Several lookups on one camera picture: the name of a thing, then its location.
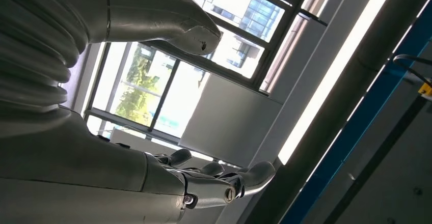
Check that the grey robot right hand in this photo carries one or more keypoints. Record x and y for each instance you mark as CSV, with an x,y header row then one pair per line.
x,y
67,168

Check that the dark framed window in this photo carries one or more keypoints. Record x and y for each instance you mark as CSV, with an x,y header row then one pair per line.
x,y
162,91

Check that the long ceiling light strip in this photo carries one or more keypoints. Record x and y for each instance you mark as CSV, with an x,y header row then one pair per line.
x,y
324,91

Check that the blue overhead beam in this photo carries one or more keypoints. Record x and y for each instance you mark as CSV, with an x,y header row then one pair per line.
x,y
357,121

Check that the yellow tag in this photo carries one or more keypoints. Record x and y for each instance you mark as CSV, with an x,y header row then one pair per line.
x,y
426,89

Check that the grey round duct pipe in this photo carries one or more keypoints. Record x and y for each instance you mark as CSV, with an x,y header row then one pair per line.
x,y
351,80

